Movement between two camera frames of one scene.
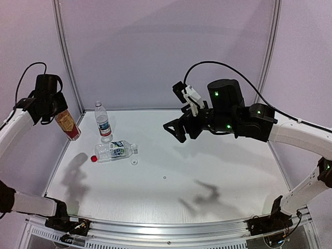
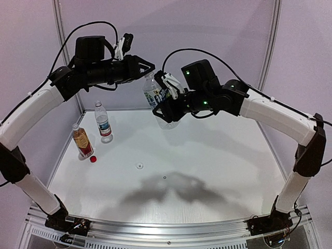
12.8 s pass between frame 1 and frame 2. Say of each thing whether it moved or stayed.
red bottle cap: stayed
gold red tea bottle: moved
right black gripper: moved
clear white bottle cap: moved
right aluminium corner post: stayed
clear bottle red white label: stayed
